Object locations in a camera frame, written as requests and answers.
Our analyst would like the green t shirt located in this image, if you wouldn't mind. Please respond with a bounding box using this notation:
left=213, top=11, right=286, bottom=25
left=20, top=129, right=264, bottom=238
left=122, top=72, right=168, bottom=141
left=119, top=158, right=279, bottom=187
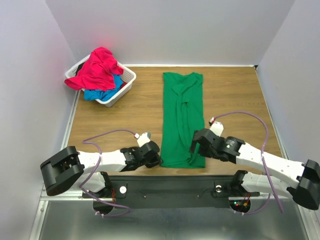
left=160, top=72, right=206, bottom=169

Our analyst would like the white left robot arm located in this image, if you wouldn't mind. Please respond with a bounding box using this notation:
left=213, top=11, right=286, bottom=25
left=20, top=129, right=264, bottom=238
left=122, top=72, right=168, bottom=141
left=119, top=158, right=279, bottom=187
left=40, top=132, right=163, bottom=197

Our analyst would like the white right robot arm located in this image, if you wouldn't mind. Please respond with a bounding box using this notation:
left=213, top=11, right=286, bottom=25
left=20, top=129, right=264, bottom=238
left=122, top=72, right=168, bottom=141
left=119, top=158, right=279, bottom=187
left=189, top=122, right=320, bottom=210

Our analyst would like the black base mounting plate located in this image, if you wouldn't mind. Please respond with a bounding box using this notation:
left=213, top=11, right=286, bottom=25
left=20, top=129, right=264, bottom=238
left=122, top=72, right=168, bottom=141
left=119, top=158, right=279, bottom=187
left=95, top=175, right=259, bottom=209

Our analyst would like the white plastic laundry basket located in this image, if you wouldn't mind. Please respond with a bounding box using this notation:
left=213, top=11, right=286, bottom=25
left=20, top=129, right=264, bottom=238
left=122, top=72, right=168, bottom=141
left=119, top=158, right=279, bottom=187
left=64, top=53, right=137, bottom=108

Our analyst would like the blue t shirt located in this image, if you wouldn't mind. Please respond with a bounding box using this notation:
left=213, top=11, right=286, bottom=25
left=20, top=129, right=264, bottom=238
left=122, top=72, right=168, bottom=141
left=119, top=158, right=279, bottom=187
left=84, top=74, right=124, bottom=102

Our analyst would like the red t shirt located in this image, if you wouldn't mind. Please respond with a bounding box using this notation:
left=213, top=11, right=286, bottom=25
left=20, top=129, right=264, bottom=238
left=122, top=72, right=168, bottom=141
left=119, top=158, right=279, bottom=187
left=64, top=47, right=124, bottom=91

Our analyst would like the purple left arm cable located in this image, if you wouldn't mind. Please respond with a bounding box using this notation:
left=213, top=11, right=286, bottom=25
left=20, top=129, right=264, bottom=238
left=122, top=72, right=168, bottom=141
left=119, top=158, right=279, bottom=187
left=79, top=128, right=140, bottom=218

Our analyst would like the aluminium frame rail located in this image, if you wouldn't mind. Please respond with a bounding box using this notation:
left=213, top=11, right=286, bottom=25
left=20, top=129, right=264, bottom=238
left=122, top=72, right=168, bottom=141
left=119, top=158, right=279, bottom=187
left=29, top=190, right=84, bottom=240

